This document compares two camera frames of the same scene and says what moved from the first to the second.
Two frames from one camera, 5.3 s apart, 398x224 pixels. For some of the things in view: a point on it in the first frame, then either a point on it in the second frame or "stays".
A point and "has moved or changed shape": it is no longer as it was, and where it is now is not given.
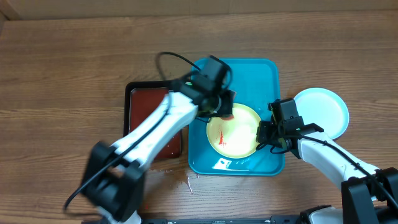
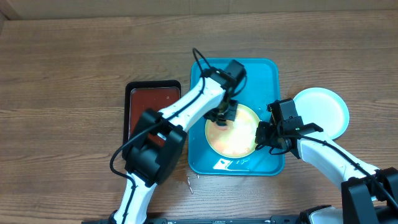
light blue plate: x=324 y=108 stays
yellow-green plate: x=235 y=138 stays
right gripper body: x=270 y=134 stays
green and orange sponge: x=228 y=117 has moved or changed shape
